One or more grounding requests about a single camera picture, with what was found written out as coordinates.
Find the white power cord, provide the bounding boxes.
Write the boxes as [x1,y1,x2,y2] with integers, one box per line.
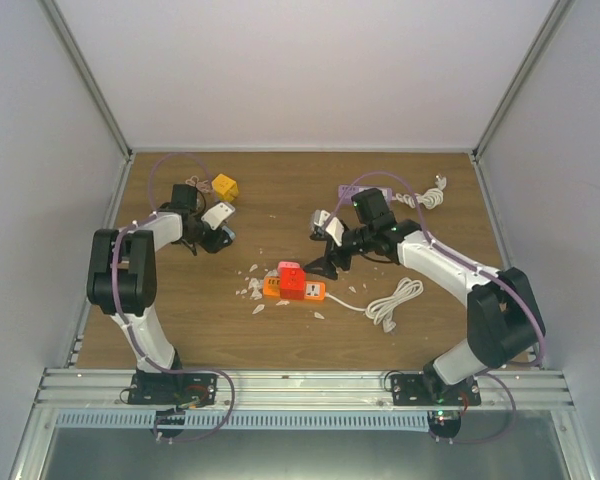
[392,173,449,210]

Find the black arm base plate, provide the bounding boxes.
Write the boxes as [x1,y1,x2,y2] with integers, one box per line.
[381,370,482,408]

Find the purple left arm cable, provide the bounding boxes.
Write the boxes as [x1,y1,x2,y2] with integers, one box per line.
[112,152,216,374]

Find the red cube socket adapter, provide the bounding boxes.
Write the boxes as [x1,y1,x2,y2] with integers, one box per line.
[279,269,306,300]

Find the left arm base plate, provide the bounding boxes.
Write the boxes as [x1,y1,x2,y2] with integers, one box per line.
[120,370,218,408]

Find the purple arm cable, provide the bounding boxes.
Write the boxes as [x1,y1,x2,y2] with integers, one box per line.
[332,171,549,371]
[112,152,216,374]

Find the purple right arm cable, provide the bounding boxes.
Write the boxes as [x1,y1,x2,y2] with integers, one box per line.
[332,171,549,371]

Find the white cord of orange strip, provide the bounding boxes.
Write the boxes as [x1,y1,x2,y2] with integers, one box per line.
[324,277,425,334]

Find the aluminium frame rail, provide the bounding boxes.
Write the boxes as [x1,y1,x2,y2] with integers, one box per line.
[34,369,575,411]

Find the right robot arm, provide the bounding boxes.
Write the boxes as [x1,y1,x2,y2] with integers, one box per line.
[304,188,546,405]

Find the yellow cube socket adapter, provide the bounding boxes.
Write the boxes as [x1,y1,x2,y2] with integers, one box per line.
[211,174,239,203]

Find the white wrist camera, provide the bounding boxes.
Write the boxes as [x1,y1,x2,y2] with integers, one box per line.
[201,201,236,231]
[310,210,345,247]

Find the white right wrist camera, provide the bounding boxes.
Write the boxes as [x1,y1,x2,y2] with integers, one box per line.
[310,210,345,247]

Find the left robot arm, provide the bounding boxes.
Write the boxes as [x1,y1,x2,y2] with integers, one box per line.
[86,184,236,404]

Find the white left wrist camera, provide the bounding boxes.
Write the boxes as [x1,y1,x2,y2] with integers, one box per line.
[201,201,236,231]

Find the blue USB charger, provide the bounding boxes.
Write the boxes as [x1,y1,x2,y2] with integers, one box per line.
[222,226,236,244]

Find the slotted cable duct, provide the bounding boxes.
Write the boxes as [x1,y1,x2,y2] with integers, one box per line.
[56,409,429,432]

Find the large pink plug adapter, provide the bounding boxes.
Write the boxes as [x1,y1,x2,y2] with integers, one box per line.
[277,261,302,275]

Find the white paper scraps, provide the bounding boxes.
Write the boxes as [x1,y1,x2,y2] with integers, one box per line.
[234,246,366,319]

